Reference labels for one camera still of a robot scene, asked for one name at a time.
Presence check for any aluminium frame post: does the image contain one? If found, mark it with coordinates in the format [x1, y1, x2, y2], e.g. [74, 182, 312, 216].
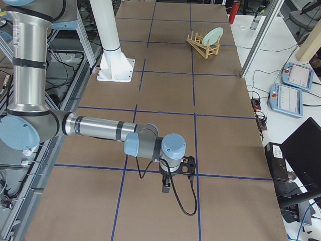
[240, 0, 284, 78]

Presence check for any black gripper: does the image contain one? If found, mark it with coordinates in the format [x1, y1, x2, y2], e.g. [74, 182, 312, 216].
[159, 166, 171, 193]

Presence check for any far teach pendant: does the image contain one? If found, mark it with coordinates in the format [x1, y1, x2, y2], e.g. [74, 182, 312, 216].
[281, 62, 314, 91]

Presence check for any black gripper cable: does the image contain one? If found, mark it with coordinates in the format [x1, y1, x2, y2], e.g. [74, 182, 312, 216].
[135, 155, 198, 216]

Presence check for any light green plate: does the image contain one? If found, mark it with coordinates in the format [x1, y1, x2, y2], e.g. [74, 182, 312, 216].
[202, 27, 224, 46]

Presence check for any clear water bottle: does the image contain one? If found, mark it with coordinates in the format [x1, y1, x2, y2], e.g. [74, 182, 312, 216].
[249, 5, 266, 31]

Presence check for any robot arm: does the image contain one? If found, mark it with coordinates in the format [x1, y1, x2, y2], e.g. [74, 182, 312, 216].
[1, 1, 186, 193]

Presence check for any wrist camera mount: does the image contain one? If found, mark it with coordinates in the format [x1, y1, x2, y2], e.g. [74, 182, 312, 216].
[181, 156, 197, 175]

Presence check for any teach pendant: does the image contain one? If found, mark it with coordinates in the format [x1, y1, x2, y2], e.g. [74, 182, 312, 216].
[269, 83, 303, 117]
[281, 62, 314, 91]

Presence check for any red bottle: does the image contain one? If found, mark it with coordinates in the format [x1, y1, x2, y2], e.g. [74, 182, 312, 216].
[229, 0, 240, 24]

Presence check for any black laptop monitor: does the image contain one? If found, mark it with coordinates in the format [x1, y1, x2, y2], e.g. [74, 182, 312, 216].
[279, 117, 320, 208]

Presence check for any orange black power strip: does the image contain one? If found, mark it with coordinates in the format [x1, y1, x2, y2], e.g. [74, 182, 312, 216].
[250, 98, 267, 131]

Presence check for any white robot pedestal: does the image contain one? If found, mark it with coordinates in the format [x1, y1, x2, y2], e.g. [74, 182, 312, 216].
[90, 0, 135, 83]

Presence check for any black box device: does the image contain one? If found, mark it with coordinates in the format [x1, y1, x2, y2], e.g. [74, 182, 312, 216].
[264, 142, 297, 182]

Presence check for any wooden plate rack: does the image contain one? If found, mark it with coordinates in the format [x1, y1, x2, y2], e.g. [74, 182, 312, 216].
[186, 31, 220, 59]

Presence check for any near teach pendant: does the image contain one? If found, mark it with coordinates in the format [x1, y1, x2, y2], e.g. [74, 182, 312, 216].
[269, 83, 303, 117]

